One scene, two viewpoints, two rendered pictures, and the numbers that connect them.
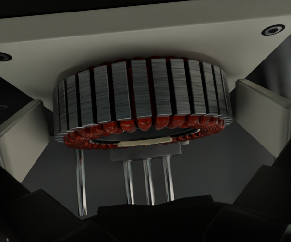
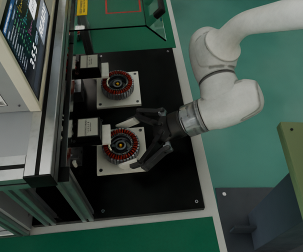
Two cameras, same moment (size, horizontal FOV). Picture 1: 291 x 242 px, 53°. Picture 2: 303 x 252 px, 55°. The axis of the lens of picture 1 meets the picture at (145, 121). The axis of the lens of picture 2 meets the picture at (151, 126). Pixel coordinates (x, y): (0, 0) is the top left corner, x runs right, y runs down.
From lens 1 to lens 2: 85 cm
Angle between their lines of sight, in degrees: 85
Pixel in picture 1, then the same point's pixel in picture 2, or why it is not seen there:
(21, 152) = (131, 123)
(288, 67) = (112, 189)
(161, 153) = (78, 151)
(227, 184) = not seen: hidden behind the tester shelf
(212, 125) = (132, 153)
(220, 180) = not seen: hidden behind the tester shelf
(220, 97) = (134, 156)
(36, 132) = (124, 126)
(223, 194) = not seen: hidden behind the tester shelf
